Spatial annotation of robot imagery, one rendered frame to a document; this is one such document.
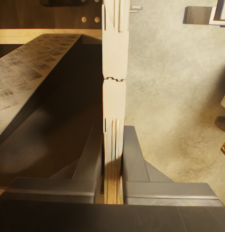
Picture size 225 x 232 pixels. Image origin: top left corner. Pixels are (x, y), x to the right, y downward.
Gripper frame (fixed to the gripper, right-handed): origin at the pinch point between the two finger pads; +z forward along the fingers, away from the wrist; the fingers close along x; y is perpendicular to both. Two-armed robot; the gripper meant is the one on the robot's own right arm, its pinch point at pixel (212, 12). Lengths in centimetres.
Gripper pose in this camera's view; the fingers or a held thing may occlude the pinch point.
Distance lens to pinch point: 30.0
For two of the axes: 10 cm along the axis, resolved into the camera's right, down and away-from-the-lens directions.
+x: -0.3, 4.5, -8.9
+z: -10.0, -0.3, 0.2
